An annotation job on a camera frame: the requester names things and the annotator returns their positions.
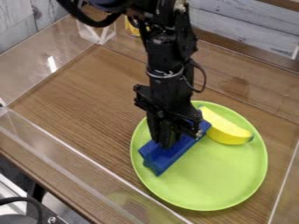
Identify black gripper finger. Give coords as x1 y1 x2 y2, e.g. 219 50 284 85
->
147 113 163 144
162 121 183 148

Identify clear acrylic tray walls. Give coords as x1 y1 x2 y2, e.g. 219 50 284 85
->
0 17 299 224

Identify yellow labelled tin can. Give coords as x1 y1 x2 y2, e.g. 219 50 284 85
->
126 16 141 38

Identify green round plate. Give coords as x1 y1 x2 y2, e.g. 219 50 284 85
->
130 101 268 211

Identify black cable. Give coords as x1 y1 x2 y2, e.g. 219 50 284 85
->
0 197 43 224

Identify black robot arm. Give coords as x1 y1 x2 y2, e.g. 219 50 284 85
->
58 0 203 148

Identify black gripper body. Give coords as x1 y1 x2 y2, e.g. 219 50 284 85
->
133 68 206 140

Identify yellow half-round block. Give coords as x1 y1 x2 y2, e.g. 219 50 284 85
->
201 106 255 145

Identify blue plastic block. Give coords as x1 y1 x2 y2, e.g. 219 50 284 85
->
138 120 211 176

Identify black metal stand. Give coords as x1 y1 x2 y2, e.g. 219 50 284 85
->
25 181 67 224

